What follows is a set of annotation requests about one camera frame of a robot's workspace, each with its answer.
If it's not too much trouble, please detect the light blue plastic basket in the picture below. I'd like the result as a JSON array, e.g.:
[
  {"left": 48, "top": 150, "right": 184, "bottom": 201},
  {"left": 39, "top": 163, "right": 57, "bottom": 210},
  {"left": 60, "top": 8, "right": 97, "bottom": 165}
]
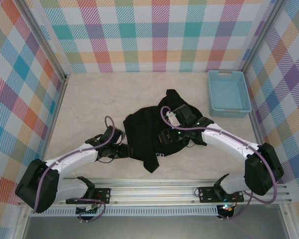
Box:
[{"left": 207, "top": 70, "right": 252, "bottom": 118}]

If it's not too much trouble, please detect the aluminium side rail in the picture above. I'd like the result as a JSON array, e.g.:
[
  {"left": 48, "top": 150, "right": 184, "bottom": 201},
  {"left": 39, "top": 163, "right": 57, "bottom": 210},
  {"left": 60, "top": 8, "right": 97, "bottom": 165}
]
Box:
[
  {"left": 243, "top": 72, "right": 267, "bottom": 147},
  {"left": 33, "top": 73, "right": 71, "bottom": 187}
]

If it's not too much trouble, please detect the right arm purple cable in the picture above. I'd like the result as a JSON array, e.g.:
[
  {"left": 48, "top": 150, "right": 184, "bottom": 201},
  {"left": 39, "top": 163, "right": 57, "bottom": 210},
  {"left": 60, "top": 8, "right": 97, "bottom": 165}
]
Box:
[{"left": 159, "top": 106, "right": 277, "bottom": 221}]

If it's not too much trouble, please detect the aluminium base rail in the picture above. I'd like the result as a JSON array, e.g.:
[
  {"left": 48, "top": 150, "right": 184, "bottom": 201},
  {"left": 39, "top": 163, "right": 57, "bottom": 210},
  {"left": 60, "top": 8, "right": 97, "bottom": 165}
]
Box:
[{"left": 57, "top": 177, "right": 294, "bottom": 206}]

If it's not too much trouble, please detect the black t-shirt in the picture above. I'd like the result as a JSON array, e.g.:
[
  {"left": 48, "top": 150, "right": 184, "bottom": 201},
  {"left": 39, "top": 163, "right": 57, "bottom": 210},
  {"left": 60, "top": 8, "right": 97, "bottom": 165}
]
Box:
[{"left": 123, "top": 89, "right": 207, "bottom": 173}]

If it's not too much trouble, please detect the aluminium frame leg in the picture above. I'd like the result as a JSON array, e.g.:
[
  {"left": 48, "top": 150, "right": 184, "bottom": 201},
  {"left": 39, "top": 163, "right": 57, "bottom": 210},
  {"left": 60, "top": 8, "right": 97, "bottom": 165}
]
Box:
[
  {"left": 12, "top": 211, "right": 32, "bottom": 239},
  {"left": 280, "top": 203, "right": 299, "bottom": 239}
]

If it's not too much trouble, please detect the aluminium corner post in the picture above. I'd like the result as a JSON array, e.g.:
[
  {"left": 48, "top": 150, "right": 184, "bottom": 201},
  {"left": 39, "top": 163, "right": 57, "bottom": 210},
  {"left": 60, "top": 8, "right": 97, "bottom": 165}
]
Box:
[
  {"left": 240, "top": 0, "right": 286, "bottom": 74},
  {"left": 19, "top": 0, "right": 71, "bottom": 83}
]

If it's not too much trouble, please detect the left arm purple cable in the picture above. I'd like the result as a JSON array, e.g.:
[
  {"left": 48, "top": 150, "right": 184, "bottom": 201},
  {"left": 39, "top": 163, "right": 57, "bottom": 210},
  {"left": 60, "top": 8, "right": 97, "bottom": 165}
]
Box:
[{"left": 32, "top": 116, "right": 115, "bottom": 223}]

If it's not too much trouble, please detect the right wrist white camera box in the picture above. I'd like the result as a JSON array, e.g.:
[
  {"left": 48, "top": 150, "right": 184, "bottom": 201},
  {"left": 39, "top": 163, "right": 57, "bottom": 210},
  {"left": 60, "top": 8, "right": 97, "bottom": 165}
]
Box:
[{"left": 165, "top": 111, "right": 180, "bottom": 126}]

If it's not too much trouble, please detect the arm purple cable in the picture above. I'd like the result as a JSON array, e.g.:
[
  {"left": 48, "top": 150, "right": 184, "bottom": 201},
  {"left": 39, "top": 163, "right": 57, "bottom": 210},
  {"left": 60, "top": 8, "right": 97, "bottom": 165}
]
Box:
[
  {"left": 159, "top": 106, "right": 277, "bottom": 221},
  {"left": 32, "top": 116, "right": 115, "bottom": 223}
]

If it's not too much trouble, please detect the white slotted cable duct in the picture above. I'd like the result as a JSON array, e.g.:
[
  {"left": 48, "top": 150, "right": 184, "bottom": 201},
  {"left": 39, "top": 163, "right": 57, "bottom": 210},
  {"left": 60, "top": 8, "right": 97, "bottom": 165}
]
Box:
[{"left": 43, "top": 205, "right": 219, "bottom": 217}]

